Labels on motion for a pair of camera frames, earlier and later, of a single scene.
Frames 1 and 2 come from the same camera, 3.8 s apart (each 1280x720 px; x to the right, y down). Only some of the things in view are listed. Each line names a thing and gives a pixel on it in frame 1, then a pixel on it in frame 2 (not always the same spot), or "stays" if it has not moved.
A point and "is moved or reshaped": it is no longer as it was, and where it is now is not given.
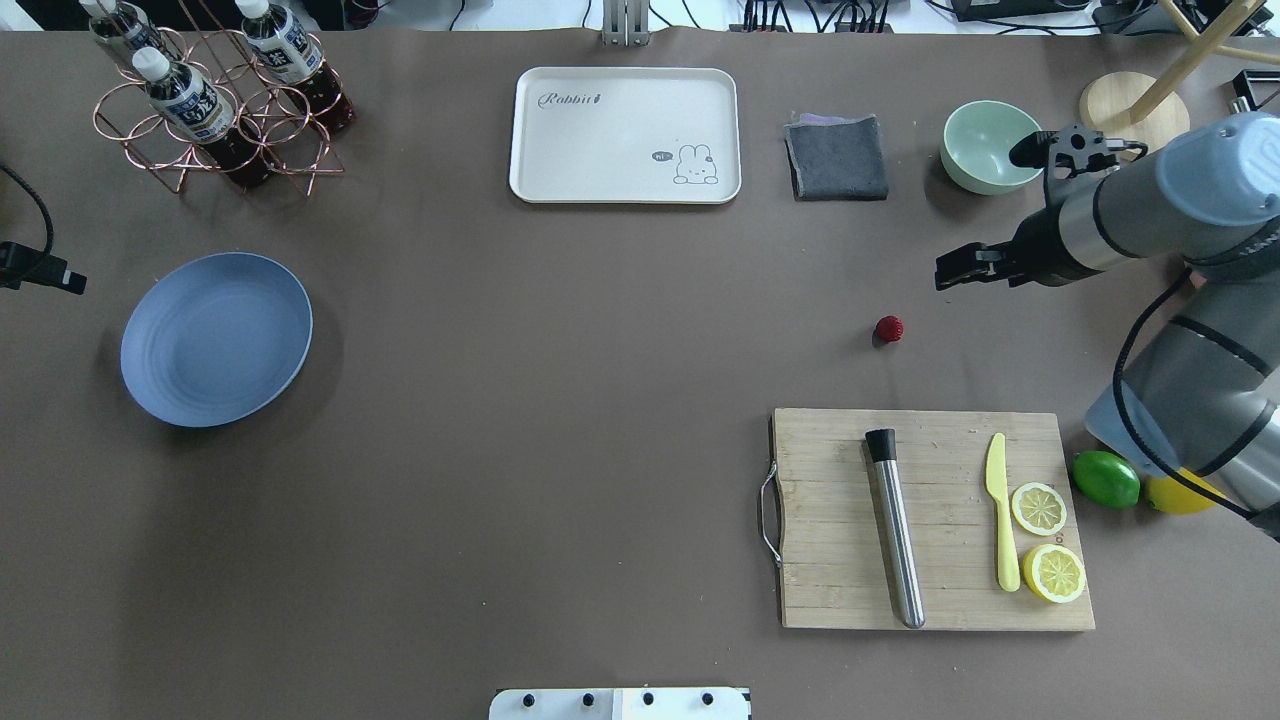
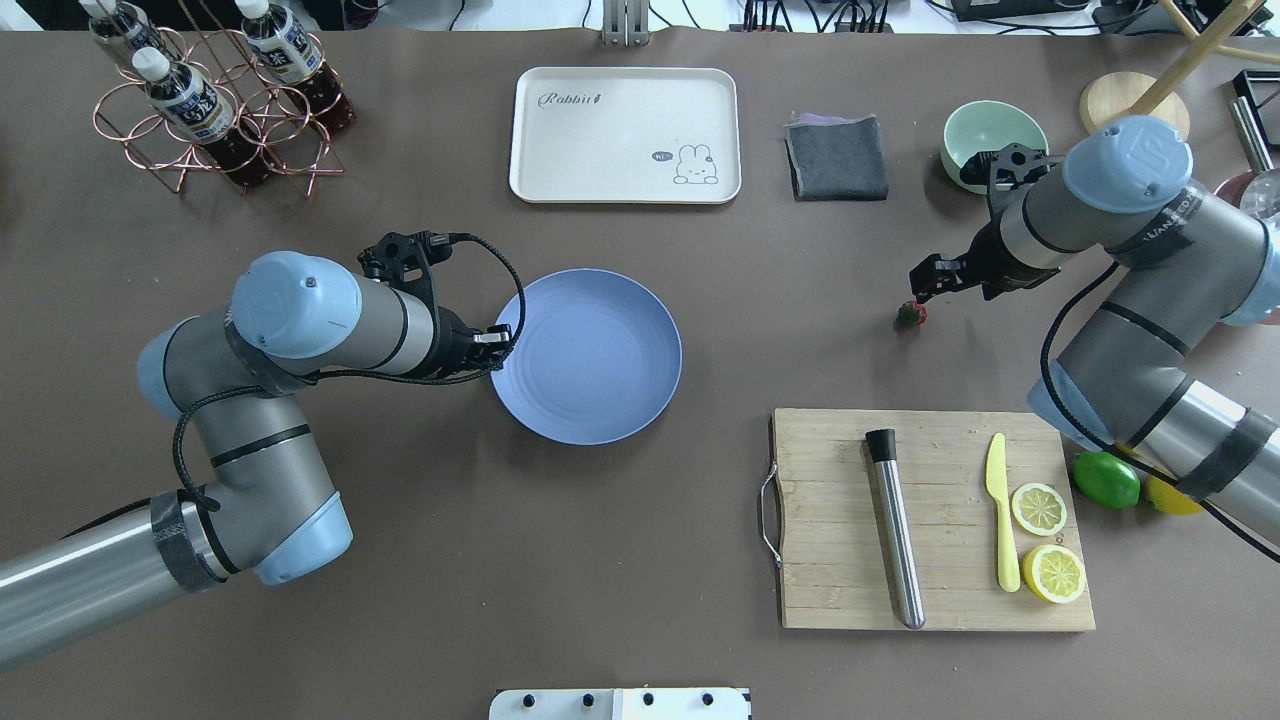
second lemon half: (1053, 573) stays
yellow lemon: (1174, 496) stays
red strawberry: (890, 328) -> (911, 314)
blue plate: (216, 341) is moved or reshaped
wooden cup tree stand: (1135, 107) stays
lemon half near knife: (1039, 509) stays
